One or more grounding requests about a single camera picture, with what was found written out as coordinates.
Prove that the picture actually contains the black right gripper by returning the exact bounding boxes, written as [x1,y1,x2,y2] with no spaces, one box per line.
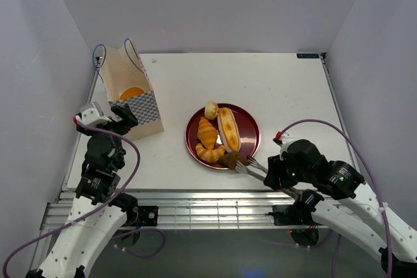
[263,152,313,191]

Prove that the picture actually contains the orange frosted ring donut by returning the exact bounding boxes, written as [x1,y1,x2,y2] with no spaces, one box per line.
[120,87,144,100]

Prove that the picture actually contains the blue checkered paper bag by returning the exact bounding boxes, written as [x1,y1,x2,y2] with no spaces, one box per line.
[93,38,164,141]

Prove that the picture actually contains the metal serving tongs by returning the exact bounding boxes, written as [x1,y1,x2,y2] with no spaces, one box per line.
[235,155,302,201]

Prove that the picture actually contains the brown chocolate pastry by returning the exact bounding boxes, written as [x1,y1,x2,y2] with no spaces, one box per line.
[218,151,250,169]

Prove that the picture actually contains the long toasted bread roll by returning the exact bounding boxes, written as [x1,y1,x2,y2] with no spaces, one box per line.
[217,107,241,152]

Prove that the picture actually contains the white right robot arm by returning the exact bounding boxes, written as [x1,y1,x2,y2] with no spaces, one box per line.
[263,138,416,277]

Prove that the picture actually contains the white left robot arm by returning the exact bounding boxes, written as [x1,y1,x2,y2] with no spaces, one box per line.
[27,102,138,277]

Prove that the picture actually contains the dark red round plate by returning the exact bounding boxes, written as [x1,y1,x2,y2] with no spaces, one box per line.
[184,103,261,171]

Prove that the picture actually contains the upper golden croissant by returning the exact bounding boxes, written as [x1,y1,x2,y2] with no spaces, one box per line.
[197,117,218,150]

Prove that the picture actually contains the golden croissant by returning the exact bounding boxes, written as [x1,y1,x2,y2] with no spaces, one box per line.
[197,117,218,150]
[195,143,226,164]

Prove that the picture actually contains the small round yellow bun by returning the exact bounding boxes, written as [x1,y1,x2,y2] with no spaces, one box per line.
[205,101,219,120]

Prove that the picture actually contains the lower golden croissant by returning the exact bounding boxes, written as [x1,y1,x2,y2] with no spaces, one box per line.
[195,143,226,164]

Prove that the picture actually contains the dark label sticker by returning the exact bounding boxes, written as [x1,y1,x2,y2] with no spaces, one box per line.
[296,53,320,59]

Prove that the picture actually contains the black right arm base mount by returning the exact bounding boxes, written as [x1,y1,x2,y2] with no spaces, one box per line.
[267,203,315,226]

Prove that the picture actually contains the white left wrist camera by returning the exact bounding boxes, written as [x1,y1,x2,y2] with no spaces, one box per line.
[74,102,111,127]

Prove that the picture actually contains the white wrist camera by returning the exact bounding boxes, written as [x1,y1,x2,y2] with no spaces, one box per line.
[74,102,111,127]
[273,132,296,160]

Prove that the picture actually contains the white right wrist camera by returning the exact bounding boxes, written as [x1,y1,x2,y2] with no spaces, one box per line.
[273,132,296,160]

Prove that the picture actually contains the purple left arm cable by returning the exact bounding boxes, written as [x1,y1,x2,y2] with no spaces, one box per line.
[3,121,166,275]

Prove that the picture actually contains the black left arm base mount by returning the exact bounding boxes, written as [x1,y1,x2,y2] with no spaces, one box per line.
[130,206,159,227]

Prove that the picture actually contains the aluminium table frame rail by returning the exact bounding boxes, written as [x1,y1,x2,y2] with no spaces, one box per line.
[38,189,392,230]

